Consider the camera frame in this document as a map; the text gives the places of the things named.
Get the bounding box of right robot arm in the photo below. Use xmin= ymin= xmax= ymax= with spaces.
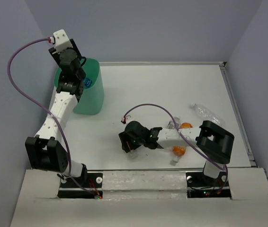
xmin=118 ymin=121 xmax=234 ymax=185

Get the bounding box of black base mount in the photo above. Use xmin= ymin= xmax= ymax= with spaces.
xmin=186 ymin=172 xmax=232 ymax=199
xmin=57 ymin=172 xmax=103 ymax=199

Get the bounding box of grey label plastic bottle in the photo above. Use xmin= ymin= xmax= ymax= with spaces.
xmin=167 ymin=116 xmax=180 ymax=129

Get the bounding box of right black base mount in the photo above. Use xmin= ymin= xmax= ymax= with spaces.
xmin=186 ymin=172 xmax=232 ymax=199

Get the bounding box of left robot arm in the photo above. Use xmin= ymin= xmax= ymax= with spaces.
xmin=25 ymin=37 xmax=87 ymax=187

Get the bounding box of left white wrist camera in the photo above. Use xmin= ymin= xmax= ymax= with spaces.
xmin=49 ymin=29 xmax=73 ymax=53

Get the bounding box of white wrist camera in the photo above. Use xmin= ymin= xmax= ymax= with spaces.
xmin=121 ymin=114 xmax=133 ymax=124
xmin=49 ymin=29 xmax=73 ymax=53

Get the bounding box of large orange label bottle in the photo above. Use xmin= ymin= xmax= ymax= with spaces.
xmin=170 ymin=122 xmax=193 ymax=166

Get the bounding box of blue label plastic bottle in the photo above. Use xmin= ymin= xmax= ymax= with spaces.
xmin=84 ymin=77 xmax=93 ymax=88

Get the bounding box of yellow cap orange bottle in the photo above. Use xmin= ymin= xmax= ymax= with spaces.
xmin=127 ymin=151 xmax=138 ymax=159

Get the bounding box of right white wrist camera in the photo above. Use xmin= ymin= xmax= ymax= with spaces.
xmin=121 ymin=114 xmax=133 ymax=124

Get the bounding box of purple cable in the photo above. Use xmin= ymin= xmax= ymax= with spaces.
xmin=124 ymin=103 xmax=228 ymax=192
xmin=7 ymin=37 xmax=99 ymax=197

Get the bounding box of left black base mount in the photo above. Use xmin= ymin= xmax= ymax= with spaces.
xmin=57 ymin=172 xmax=103 ymax=199

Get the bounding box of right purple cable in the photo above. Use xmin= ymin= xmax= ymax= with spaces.
xmin=124 ymin=103 xmax=228 ymax=192

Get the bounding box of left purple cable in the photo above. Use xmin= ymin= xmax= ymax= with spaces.
xmin=7 ymin=37 xmax=99 ymax=197

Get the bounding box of green plastic bin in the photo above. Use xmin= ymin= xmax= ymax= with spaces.
xmin=54 ymin=58 xmax=104 ymax=115

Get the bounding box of small clear crushed bottle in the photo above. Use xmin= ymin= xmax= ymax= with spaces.
xmin=190 ymin=103 xmax=225 ymax=126

